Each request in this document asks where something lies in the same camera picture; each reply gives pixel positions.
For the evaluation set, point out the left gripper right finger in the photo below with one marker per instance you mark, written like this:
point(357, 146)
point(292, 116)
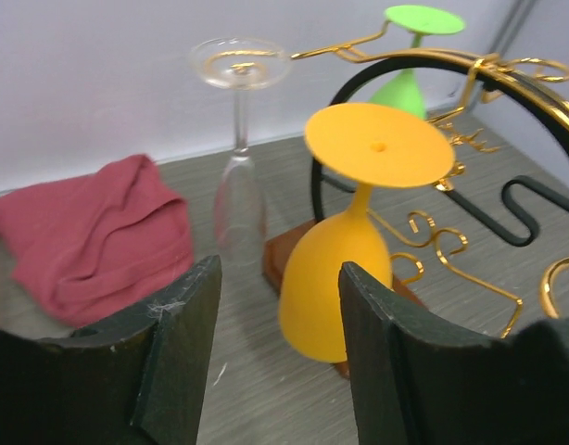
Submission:
point(417, 378)

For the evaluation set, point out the green goblet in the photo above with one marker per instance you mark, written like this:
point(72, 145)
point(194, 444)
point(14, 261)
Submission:
point(403, 91)

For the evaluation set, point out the gold wire glass rack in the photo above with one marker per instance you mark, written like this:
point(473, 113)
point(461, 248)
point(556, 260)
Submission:
point(465, 238)

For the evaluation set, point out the orange goblet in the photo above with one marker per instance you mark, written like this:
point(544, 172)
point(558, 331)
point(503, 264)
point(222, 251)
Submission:
point(375, 146)

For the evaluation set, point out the maroon cloth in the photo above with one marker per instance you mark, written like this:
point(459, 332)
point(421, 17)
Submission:
point(89, 246)

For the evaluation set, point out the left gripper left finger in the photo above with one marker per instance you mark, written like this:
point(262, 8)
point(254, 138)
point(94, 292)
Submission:
point(136, 377)

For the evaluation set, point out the clear wine glass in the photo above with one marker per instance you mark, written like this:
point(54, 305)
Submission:
point(240, 65)

